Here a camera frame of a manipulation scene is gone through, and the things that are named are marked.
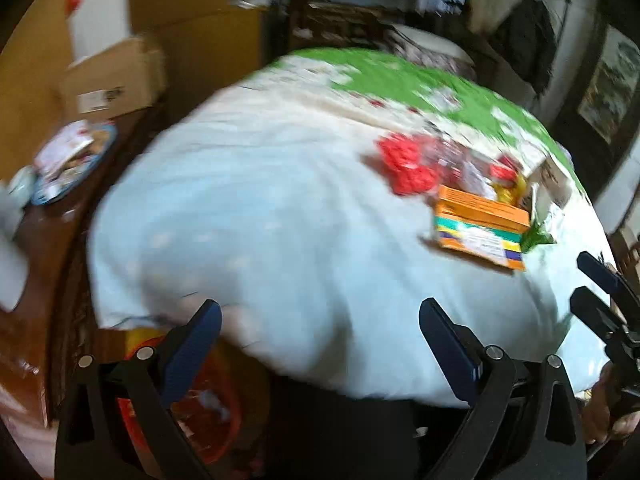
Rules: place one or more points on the blue plate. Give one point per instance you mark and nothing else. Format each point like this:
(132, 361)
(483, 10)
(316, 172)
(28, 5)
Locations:
(97, 152)

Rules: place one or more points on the dark hanging coat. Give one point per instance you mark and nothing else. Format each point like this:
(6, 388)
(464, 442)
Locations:
(530, 40)

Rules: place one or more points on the small pale bowl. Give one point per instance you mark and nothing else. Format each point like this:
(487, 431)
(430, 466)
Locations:
(22, 185)

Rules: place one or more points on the brown cardboard box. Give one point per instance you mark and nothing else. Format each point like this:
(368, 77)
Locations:
(112, 82)

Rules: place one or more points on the tan wooden cabinet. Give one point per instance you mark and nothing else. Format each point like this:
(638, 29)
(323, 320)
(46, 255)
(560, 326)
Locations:
(200, 20)

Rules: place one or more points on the clear red printed plastic bag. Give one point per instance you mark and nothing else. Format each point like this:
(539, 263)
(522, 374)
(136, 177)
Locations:
(407, 165)

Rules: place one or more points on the framed landscape painting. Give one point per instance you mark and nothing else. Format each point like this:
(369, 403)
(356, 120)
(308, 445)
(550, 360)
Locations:
(607, 85)

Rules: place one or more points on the round patterned cushion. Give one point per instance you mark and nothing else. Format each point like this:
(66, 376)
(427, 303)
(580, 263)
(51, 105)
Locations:
(430, 50)

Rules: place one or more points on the white cup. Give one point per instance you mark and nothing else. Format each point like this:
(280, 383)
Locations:
(10, 260)

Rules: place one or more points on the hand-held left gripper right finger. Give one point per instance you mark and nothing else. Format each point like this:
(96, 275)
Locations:
(450, 350)

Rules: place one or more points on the orange cardboard box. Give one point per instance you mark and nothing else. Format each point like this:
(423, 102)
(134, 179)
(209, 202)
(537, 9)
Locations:
(480, 212)

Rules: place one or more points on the yellow wrapper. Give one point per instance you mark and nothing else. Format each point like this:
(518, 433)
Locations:
(510, 191)

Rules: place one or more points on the red-lined waste bin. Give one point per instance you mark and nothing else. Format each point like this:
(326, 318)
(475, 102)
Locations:
(210, 410)

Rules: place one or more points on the white cardboard box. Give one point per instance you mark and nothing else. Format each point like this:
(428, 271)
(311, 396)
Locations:
(552, 182)

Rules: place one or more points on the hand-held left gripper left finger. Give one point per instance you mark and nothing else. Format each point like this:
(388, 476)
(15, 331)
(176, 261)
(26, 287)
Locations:
(192, 345)

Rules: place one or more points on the white crumpled paper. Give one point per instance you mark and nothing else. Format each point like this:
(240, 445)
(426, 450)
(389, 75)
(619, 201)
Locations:
(255, 2)

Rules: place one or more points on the green and white plastic packet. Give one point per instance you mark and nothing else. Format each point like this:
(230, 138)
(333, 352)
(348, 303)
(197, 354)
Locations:
(542, 227)

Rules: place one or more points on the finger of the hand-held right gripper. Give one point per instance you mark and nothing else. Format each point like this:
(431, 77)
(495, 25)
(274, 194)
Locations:
(590, 312)
(597, 270)

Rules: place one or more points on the person's right hand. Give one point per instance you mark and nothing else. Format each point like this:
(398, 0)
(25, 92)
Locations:
(602, 410)

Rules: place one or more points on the green and white printed blanket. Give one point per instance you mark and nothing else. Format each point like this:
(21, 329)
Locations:
(280, 220)

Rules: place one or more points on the dark wooden chair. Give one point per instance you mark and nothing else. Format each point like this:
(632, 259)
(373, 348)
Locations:
(330, 22)

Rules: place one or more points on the white and red snack packet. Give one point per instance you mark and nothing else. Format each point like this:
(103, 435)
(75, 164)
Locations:
(65, 150)

